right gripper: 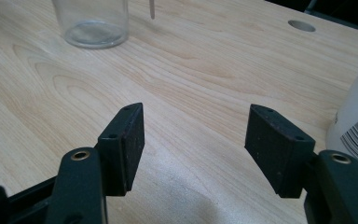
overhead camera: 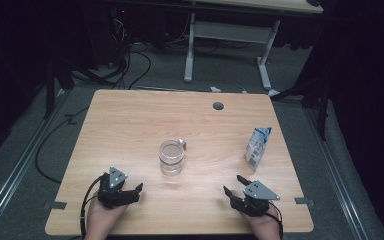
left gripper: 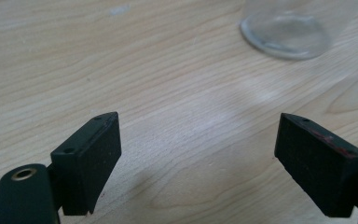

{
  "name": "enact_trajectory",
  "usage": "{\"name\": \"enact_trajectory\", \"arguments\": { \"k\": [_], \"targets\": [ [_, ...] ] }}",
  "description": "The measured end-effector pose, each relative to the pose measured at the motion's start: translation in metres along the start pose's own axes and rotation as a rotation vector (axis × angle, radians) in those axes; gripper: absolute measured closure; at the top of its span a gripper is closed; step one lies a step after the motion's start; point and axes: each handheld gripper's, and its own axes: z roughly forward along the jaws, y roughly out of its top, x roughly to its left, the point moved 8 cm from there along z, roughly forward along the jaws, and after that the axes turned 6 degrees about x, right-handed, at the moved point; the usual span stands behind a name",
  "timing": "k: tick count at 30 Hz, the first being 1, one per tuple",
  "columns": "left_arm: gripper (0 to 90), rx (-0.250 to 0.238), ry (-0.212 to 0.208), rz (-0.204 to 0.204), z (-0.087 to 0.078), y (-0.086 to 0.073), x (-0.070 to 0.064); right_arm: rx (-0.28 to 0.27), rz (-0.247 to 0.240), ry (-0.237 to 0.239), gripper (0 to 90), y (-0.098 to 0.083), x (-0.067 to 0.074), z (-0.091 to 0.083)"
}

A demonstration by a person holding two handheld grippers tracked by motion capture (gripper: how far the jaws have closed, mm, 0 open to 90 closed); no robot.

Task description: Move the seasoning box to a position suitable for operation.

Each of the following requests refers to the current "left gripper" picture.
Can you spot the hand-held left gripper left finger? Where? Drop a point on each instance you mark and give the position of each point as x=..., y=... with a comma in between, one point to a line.
x=84, y=168

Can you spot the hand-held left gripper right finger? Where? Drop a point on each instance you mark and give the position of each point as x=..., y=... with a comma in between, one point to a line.
x=317, y=168

